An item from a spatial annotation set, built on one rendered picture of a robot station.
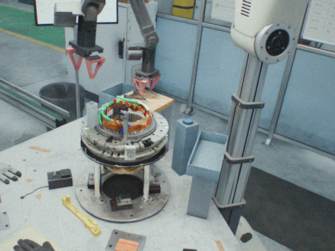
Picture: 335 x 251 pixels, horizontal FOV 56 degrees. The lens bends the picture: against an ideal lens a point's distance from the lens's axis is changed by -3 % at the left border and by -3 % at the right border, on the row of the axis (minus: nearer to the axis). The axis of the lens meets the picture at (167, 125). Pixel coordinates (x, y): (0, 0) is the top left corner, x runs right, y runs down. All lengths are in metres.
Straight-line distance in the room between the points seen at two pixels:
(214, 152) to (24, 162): 0.86
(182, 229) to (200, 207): 0.11
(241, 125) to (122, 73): 2.35
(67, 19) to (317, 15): 2.40
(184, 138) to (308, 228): 1.50
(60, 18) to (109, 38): 2.56
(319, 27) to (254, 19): 1.94
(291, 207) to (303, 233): 0.27
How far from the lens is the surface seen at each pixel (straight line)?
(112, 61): 3.58
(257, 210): 2.59
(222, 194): 1.51
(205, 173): 1.06
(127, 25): 3.38
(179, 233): 1.22
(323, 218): 2.76
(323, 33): 3.06
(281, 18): 1.16
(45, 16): 2.09
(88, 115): 1.15
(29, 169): 1.53
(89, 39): 1.02
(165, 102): 1.46
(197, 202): 1.24
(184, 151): 1.40
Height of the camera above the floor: 1.66
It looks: 28 degrees down
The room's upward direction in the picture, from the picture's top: 6 degrees clockwise
